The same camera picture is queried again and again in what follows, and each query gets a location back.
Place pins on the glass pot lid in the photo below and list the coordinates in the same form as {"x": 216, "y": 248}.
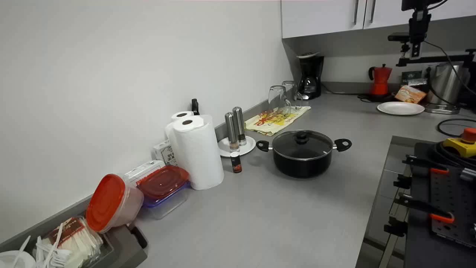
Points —
{"x": 305, "y": 145}

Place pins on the black cooking pot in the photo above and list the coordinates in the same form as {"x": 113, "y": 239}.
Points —
{"x": 304, "y": 169}

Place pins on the red lid food container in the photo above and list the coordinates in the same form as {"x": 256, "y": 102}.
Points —
{"x": 164, "y": 191}

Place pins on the tub with orange lid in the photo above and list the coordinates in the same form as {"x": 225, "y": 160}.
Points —
{"x": 115, "y": 203}

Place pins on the red moka pot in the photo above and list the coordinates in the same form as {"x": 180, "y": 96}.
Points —
{"x": 379, "y": 79}

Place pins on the left steel pepper mill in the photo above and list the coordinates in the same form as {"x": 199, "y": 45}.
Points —
{"x": 232, "y": 133}

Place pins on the white round saucer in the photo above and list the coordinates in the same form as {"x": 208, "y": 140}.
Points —
{"x": 226, "y": 151}

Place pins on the right steel salt mill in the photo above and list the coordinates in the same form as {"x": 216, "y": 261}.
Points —
{"x": 240, "y": 124}

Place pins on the small brown spice bottle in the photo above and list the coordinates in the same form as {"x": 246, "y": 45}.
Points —
{"x": 237, "y": 166}

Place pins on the front paper towel roll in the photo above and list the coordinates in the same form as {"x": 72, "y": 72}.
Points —
{"x": 198, "y": 152}

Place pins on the paper towel roll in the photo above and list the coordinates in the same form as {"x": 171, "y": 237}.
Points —
{"x": 198, "y": 152}
{"x": 176, "y": 117}

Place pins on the upside down drinking glass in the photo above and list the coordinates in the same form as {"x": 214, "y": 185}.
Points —
{"x": 277, "y": 96}

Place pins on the spray bottle black trigger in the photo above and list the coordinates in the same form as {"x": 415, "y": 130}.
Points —
{"x": 195, "y": 106}

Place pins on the rear paper towel roll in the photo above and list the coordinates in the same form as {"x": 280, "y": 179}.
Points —
{"x": 176, "y": 117}

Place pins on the black coffee maker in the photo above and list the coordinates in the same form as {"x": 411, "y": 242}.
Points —
{"x": 311, "y": 70}

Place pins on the white upper cabinet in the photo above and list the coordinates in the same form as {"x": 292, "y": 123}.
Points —
{"x": 302, "y": 18}

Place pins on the white plate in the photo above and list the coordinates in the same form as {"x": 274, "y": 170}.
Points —
{"x": 400, "y": 109}

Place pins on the orange snack packet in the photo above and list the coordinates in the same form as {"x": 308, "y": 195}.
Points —
{"x": 409, "y": 94}

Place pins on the black orange clamp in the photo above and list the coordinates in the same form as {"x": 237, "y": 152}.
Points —
{"x": 434, "y": 213}

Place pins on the grey cutlery tray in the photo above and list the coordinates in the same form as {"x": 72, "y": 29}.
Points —
{"x": 67, "y": 242}

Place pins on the steel electric kettle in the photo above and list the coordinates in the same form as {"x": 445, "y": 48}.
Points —
{"x": 445, "y": 84}

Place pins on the yellow emergency stop button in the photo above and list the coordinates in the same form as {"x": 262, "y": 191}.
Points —
{"x": 464, "y": 145}

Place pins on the white wall power strip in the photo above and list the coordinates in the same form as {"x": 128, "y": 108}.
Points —
{"x": 161, "y": 155}

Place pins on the black camera on mount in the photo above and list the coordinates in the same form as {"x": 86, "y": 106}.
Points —
{"x": 418, "y": 24}

